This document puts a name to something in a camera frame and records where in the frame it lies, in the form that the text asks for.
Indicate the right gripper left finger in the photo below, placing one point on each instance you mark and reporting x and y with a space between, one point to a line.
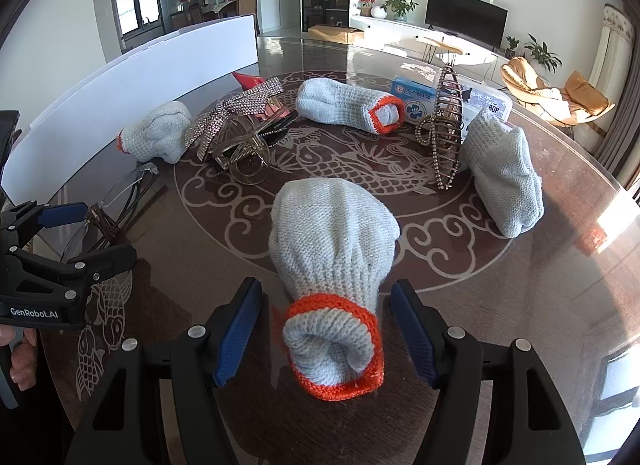
202 360

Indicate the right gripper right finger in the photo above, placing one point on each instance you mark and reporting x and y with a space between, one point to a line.
450 361

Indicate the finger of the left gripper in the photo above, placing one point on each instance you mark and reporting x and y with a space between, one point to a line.
20 224
34 274

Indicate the white knit glove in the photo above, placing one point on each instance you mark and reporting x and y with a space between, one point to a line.
504 175
331 102
333 244
159 135

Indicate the clear frame eyeglasses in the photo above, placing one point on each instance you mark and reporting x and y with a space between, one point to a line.
105 220

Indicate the person's left hand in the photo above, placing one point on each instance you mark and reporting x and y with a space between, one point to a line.
24 361

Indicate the white cardboard box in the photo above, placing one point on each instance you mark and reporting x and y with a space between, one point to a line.
87 117

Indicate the rhinestone bow hair clip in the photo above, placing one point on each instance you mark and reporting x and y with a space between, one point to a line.
250 102

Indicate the clear acrylic hair claw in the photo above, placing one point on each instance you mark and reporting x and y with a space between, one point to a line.
243 148

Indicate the gold beaded hair claw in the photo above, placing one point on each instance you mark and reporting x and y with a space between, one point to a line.
442 130

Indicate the blue white toothpaste box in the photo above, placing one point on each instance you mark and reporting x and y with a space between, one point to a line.
419 99

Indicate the red foil snack packet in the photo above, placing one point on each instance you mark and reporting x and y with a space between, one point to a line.
247 82

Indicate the orange lounge chair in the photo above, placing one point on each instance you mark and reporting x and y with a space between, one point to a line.
576 103

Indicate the small round side table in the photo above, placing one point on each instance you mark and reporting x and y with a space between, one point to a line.
432 46

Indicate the dining table with chairs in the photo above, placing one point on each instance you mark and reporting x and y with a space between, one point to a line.
195 13

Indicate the white tv cabinet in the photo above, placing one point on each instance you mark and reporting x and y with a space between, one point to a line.
390 35

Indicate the black television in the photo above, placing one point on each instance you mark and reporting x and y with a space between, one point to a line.
475 19

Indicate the cardboard box on floor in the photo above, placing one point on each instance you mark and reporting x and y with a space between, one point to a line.
335 34

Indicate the green potted plant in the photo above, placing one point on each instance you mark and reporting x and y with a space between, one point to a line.
400 9

